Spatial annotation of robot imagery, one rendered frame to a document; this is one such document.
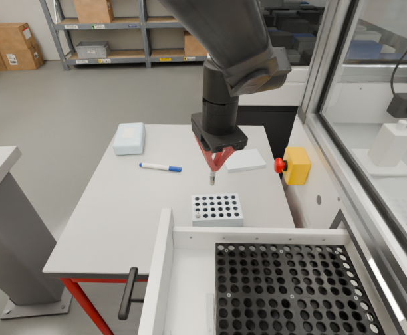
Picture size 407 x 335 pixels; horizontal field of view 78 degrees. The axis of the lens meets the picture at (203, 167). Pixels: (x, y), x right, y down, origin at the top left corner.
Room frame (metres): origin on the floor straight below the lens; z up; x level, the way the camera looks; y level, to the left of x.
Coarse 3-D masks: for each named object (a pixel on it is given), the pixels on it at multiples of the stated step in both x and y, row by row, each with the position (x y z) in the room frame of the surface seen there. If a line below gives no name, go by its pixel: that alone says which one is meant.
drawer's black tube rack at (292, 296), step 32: (256, 256) 0.24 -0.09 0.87; (288, 256) 0.24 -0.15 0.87; (320, 256) 0.24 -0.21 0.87; (224, 288) 0.18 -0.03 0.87; (256, 288) 0.18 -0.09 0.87; (288, 288) 0.17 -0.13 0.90; (320, 288) 0.18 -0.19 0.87; (352, 288) 0.17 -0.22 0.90; (256, 320) 0.12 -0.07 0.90; (288, 320) 0.12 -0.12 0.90; (320, 320) 0.12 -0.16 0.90; (352, 320) 0.12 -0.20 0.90
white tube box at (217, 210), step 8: (192, 200) 0.44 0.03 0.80; (200, 200) 0.44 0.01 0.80; (208, 200) 0.44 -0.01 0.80; (216, 200) 0.44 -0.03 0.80; (224, 200) 0.44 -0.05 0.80; (232, 200) 0.44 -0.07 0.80; (192, 208) 0.41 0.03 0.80; (200, 208) 0.41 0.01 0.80; (208, 208) 0.41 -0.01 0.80; (216, 208) 0.41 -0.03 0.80; (224, 208) 0.41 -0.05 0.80; (232, 208) 0.41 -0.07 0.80; (240, 208) 0.41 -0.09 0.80; (192, 216) 0.38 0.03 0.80; (200, 216) 0.39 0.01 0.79; (208, 216) 0.39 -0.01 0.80; (216, 216) 0.39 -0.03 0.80; (224, 216) 0.39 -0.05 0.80; (232, 216) 0.39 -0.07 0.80; (240, 216) 0.39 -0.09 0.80; (192, 224) 0.37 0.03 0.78; (200, 224) 0.37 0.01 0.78; (208, 224) 0.37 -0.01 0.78; (216, 224) 0.38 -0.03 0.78; (224, 224) 0.38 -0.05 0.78; (232, 224) 0.38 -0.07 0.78; (240, 224) 0.38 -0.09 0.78
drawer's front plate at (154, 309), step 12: (168, 216) 0.28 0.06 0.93; (168, 228) 0.26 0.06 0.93; (156, 240) 0.23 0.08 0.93; (168, 240) 0.25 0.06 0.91; (156, 252) 0.21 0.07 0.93; (168, 252) 0.23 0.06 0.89; (156, 264) 0.19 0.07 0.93; (168, 264) 0.22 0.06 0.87; (156, 276) 0.17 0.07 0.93; (168, 276) 0.21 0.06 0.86; (156, 288) 0.16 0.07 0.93; (168, 288) 0.19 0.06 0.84; (144, 300) 0.14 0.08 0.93; (156, 300) 0.14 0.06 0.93; (144, 312) 0.12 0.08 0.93; (156, 312) 0.13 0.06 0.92; (144, 324) 0.11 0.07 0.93; (156, 324) 0.12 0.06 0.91
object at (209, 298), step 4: (208, 296) 0.18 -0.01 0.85; (212, 296) 0.18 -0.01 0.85; (208, 300) 0.17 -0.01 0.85; (212, 300) 0.17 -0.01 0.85; (208, 304) 0.16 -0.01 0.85; (212, 304) 0.16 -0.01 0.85; (208, 308) 0.16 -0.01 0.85; (212, 308) 0.16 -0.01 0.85; (208, 312) 0.15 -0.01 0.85; (212, 312) 0.15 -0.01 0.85; (208, 316) 0.15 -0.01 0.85; (212, 316) 0.15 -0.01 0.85; (208, 320) 0.14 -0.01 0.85; (212, 320) 0.14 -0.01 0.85; (208, 324) 0.14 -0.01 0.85; (212, 324) 0.14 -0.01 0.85; (208, 328) 0.13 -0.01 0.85; (212, 328) 0.13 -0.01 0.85; (208, 332) 0.13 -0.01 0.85; (212, 332) 0.13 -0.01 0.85
